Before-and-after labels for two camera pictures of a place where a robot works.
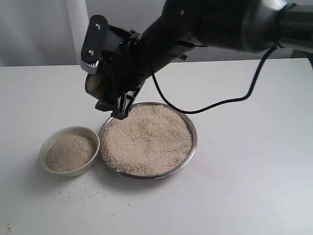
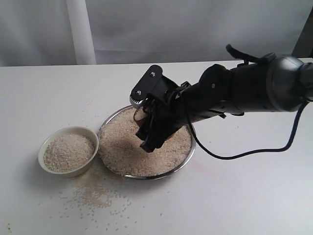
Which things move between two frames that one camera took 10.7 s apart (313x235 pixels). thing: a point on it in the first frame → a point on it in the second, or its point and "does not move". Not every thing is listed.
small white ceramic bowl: x=70 y=151 does not move
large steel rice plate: x=155 y=141 does not move
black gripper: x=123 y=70 → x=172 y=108
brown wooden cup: x=94 y=85 → x=141 y=116
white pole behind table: x=79 y=23 does not move
